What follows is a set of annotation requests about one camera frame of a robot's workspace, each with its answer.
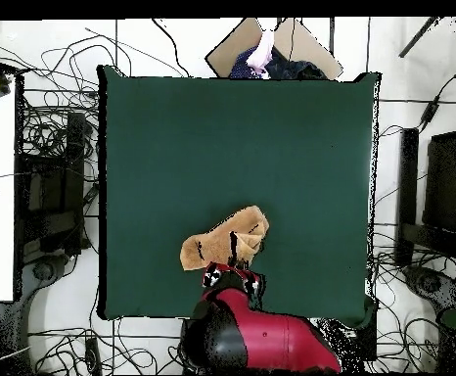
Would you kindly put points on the orange terry towel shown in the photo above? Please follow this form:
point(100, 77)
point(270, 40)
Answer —
point(216, 246)

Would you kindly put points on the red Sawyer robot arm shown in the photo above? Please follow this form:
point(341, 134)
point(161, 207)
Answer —
point(282, 340)

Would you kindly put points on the dark green table cloth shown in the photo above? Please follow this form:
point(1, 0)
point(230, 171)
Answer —
point(173, 129)

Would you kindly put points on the black power strip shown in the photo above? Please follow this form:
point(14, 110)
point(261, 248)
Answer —
point(93, 354)

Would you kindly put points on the grey chair base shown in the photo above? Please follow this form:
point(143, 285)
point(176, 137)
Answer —
point(44, 271)
point(427, 282)

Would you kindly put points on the dark blue clothing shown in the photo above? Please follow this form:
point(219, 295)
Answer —
point(286, 68)

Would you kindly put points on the pink garment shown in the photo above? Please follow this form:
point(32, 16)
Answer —
point(263, 51)

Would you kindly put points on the brown cardboard box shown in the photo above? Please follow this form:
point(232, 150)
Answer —
point(232, 47)

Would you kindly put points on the black power adapter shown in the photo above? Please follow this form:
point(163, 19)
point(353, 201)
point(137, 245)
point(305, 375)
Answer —
point(429, 112)

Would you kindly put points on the black rod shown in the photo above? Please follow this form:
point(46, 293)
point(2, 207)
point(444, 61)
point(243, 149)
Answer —
point(418, 37)

